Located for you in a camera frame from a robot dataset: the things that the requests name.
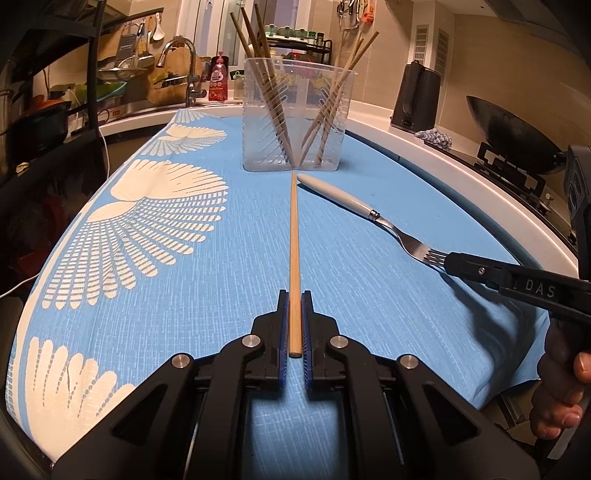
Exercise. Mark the wooden cutting board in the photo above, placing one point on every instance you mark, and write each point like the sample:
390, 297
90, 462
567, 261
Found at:
173, 62

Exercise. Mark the blue patterned cloth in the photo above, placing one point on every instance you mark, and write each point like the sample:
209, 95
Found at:
207, 300

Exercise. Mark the orange hanging kitchen tool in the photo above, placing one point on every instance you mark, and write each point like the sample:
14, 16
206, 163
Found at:
367, 16

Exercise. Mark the green plastic basin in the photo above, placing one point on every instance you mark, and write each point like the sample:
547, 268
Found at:
87, 90

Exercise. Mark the wooden chopstick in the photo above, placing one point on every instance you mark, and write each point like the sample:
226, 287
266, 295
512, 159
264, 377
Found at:
358, 48
294, 258
236, 23
246, 18
328, 124
371, 41
259, 18

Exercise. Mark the clear plastic utensil holder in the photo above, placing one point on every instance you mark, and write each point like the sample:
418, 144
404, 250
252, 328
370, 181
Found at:
295, 115

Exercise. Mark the green lid spice jar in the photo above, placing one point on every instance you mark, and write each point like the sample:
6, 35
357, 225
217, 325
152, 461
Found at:
285, 32
271, 32
300, 33

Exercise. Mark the wall vent grille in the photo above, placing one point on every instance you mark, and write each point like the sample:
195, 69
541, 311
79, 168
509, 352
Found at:
421, 44
441, 53

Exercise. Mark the black pot with orange rim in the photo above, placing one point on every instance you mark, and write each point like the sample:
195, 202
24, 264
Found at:
41, 129

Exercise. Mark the black shelving rack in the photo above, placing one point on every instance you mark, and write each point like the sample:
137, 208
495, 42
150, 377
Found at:
93, 92

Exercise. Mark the blue white dishcloth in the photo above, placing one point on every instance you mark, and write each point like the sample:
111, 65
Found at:
434, 137

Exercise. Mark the red dish soap pouch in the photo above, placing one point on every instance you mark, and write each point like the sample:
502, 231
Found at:
219, 81

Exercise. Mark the black wok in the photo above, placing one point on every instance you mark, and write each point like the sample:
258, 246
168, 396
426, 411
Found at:
508, 129

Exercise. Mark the person's right hand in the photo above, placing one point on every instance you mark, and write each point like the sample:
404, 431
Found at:
561, 383

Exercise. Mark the green lid glass jar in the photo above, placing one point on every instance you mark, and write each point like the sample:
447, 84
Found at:
238, 87

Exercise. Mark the black gas stove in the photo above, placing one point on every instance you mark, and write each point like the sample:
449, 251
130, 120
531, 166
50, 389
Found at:
508, 177

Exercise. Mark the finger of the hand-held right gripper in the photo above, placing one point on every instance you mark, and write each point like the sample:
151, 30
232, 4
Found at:
475, 267

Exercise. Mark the black electric kettle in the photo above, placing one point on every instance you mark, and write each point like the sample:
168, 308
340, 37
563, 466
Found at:
415, 97

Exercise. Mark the white hanging ladle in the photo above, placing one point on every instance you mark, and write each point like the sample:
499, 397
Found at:
158, 30

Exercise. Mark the chrome kitchen faucet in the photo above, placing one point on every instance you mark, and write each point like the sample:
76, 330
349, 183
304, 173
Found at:
190, 78

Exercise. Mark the black spice rack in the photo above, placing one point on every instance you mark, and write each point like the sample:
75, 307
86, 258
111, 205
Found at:
300, 41

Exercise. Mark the metal grater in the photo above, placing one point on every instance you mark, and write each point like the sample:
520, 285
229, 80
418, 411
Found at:
124, 44

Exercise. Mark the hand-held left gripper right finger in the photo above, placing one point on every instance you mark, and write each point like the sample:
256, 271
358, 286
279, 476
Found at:
307, 332

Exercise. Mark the hanging metal kitchen tool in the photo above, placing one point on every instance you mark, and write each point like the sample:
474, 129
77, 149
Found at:
346, 14

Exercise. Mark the metal colander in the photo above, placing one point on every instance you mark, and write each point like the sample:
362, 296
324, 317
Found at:
122, 74

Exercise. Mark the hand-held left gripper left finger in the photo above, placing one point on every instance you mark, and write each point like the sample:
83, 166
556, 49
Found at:
282, 332

